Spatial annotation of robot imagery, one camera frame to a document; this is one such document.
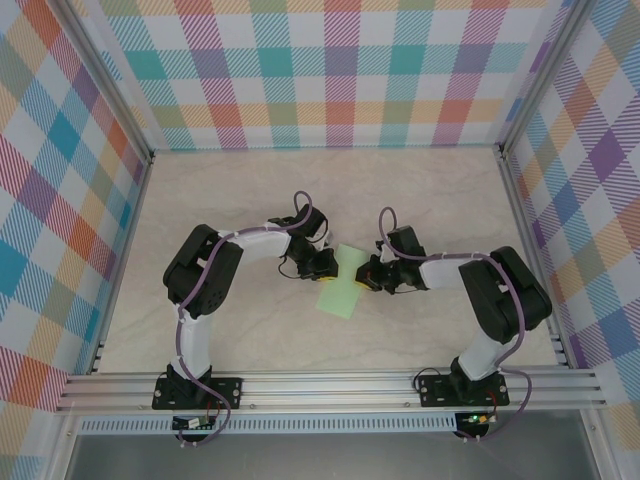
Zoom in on grey metal panel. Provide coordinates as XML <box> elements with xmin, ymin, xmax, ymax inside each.
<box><xmin>64</xmin><ymin>432</ymin><xmax>601</xmax><ymax>480</ymax></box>

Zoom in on left small circuit board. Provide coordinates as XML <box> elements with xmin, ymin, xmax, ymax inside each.
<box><xmin>172</xmin><ymin>414</ymin><xmax>217</xmax><ymax>431</ymax></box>

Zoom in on thin black wire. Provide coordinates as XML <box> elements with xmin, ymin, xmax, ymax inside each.
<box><xmin>413</xmin><ymin>367</ymin><xmax>454</xmax><ymax>392</ymax></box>

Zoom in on aluminium cross rail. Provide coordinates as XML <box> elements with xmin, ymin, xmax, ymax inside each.
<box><xmin>54</xmin><ymin>368</ymin><xmax>610</xmax><ymax>415</ymax></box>

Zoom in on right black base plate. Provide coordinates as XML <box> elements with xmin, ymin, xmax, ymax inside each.
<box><xmin>417</xmin><ymin>374</ymin><xmax>511</xmax><ymax>409</ymax></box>

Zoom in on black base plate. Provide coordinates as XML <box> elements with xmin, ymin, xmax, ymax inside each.
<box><xmin>152</xmin><ymin>376</ymin><xmax>245</xmax><ymax>412</ymax></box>
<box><xmin>417</xmin><ymin>374</ymin><xmax>511</xmax><ymax>409</ymax></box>

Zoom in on aluminium side rail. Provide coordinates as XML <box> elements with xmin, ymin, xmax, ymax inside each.
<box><xmin>497</xmin><ymin>144</ymin><xmax>574</xmax><ymax>370</ymax></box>
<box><xmin>85</xmin><ymin>152</ymin><xmax>155</xmax><ymax>376</ymax></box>

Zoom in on slotted grey cable duct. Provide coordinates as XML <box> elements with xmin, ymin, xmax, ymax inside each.
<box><xmin>78</xmin><ymin>417</ymin><xmax>460</xmax><ymax>435</ymax></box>

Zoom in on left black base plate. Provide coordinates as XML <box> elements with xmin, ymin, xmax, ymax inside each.
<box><xmin>152</xmin><ymin>376</ymin><xmax>245</xmax><ymax>412</ymax></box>

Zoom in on thin red black wires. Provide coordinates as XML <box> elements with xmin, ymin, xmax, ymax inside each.
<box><xmin>205</xmin><ymin>387</ymin><xmax>224</xmax><ymax>426</ymax></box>

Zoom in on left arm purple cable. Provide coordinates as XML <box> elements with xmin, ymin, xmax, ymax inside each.
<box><xmin>172</xmin><ymin>191</ymin><xmax>315</xmax><ymax>448</ymax></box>

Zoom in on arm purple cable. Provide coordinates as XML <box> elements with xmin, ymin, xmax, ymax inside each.
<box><xmin>172</xmin><ymin>191</ymin><xmax>315</xmax><ymax>448</ymax></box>
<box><xmin>378</xmin><ymin>207</ymin><xmax>532</xmax><ymax>444</ymax></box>

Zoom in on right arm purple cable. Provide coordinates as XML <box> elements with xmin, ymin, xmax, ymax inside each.
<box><xmin>378</xmin><ymin>207</ymin><xmax>532</xmax><ymax>444</ymax></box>

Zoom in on aluminium frame post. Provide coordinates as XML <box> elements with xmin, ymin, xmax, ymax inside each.
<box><xmin>497</xmin><ymin>0</ymin><xmax>599</xmax><ymax>161</ymax></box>
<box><xmin>47</xmin><ymin>0</ymin><xmax>155</xmax><ymax>164</ymax></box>

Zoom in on aluminium frame leg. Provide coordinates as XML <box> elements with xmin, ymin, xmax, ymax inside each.
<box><xmin>579</xmin><ymin>409</ymin><xmax>619</xmax><ymax>480</ymax></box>
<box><xmin>47</xmin><ymin>414</ymin><xmax>84</xmax><ymax>480</ymax></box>

